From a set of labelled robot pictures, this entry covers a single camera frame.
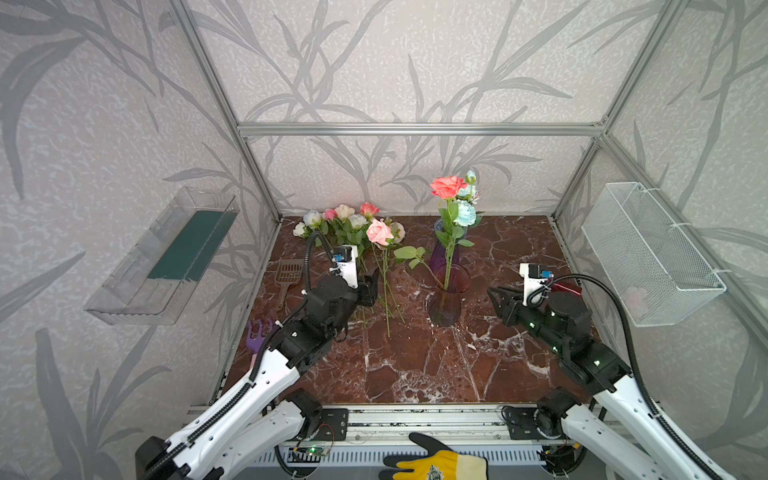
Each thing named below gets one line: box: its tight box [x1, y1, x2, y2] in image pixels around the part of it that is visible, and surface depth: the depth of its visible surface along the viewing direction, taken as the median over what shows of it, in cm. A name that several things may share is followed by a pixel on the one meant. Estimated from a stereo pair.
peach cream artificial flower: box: [391, 222, 406, 244], surface depth 114 cm
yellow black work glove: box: [379, 432, 489, 480], surface depth 68 cm
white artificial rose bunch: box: [292, 202, 380, 253], surface depth 114 cm
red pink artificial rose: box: [431, 176, 475, 291], surface depth 69 cm
